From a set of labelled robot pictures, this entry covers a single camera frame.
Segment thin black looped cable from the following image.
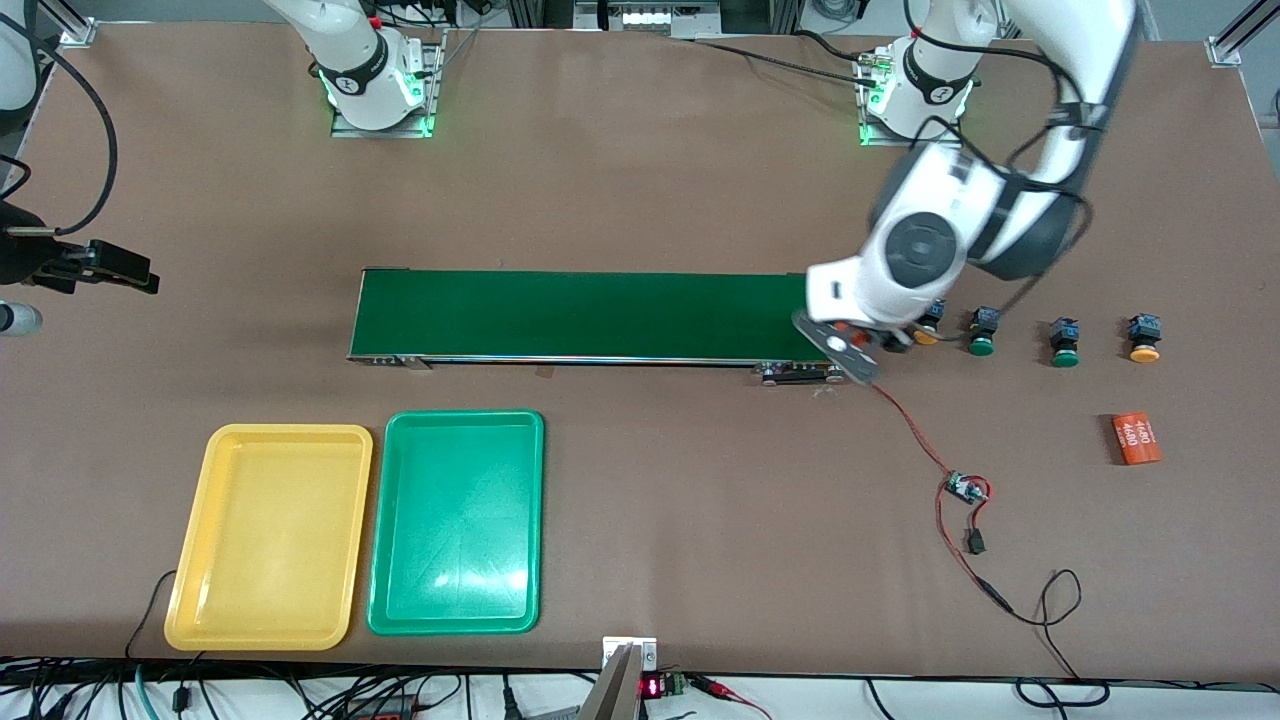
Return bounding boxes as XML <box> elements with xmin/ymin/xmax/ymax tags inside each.
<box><xmin>1008</xmin><ymin>569</ymin><xmax>1084</xmax><ymax>681</ymax></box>

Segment orange cylindrical battery cell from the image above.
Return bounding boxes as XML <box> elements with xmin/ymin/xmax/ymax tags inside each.
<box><xmin>1111</xmin><ymin>411</ymin><xmax>1164</xmax><ymax>467</ymax></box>
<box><xmin>838</xmin><ymin>318</ymin><xmax>911</xmax><ymax>349</ymax></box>

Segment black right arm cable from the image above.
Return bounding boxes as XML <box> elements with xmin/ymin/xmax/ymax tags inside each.
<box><xmin>0</xmin><ymin>0</ymin><xmax>121</xmax><ymax>236</ymax></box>

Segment green conveyor belt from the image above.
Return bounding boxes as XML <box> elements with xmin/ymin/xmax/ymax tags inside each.
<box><xmin>347</xmin><ymin>268</ymin><xmax>846</xmax><ymax>386</ymax></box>

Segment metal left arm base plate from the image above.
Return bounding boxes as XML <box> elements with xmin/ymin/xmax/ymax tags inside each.
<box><xmin>858</xmin><ymin>50</ymin><xmax>966</xmax><ymax>148</ymax></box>

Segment red black conveyor wire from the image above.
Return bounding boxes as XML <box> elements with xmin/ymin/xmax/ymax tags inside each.
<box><xmin>868</xmin><ymin>380</ymin><xmax>1016</xmax><ymax>616</ymax></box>

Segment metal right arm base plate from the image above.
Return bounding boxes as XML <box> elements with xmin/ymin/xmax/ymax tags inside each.
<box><xmin>330</xmin><ymin>30</ymin><xmax>446</xmax><ymax>139</ymax></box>

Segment black table power cable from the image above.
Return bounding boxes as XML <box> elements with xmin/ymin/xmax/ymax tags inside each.
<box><xmin>690</xmin><ymin>28</ymin><xmax>886</xmax><ymax>86</ymax></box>

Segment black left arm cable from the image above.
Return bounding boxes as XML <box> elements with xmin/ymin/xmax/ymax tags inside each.
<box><xmin>905</xmin><ymin>0</ymin><xmax>1096</xmax><ymax>346</ymax></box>

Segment yellow plastic tray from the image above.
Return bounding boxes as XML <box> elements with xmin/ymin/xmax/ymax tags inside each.
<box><xmin>163</xmin><ymin>423</ymin><xmax>375</xmax><ymax>653</ymax></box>

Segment green plastic tray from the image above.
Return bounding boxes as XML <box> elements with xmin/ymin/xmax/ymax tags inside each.
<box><xmin>366</xmin><ymin>409</ymin><xmax>546</xmax><ymax>637</ymax></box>

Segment black coiled cable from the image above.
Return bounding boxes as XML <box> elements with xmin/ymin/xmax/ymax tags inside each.
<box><xmin>1015</xmin><ymin>678</ymin><xmax>1111</xmax><ymax>709</ymax></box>

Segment grey control box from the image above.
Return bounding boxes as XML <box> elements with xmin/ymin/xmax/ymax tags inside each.
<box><xmin>575</xmin><ymin>0</ymin><xmax>721</xmax><ymax>39</ymax></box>

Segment aluminium frame profile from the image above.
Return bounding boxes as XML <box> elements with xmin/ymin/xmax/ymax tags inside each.
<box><xmin>1207</xmin><ymin>0</ymin><xmax>1280</xmax><ymax>68</ymax></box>
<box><xmin>30</xmin><ymin>0</ymin><xmax>98</xmax><ymax>48</ymax></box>

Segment red clip test lead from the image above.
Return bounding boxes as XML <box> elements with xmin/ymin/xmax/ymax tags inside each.
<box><xmin>690</xmin><ymin>675</ymin><xmax>776</xmax><ymax>720</ymax></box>

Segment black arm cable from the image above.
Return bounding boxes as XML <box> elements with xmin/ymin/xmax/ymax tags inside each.
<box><xmin>0</xmin><ymin>0</ymin><xmax>121</xmax><ymax>236</ymax></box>
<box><xmin>905</xmin><ymin>0</ymin><xmax>1096</xmax><ymax>346</ymax></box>

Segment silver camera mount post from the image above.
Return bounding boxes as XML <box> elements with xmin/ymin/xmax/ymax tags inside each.
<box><xmin>580</xmin><ymin>636</ymin><xmax>659</xmax><ymax>720</ymax></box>

